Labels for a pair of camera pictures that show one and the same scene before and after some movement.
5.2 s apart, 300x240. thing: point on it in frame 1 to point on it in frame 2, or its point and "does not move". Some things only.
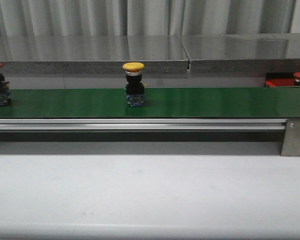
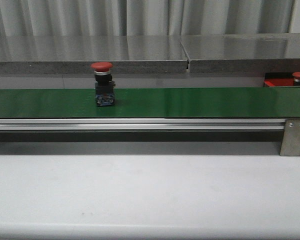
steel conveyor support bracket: [296, 131] does not move
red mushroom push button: [0, 93] to [104, 86]
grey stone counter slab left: [31, 54] does not move
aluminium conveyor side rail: [138, 124] does not move
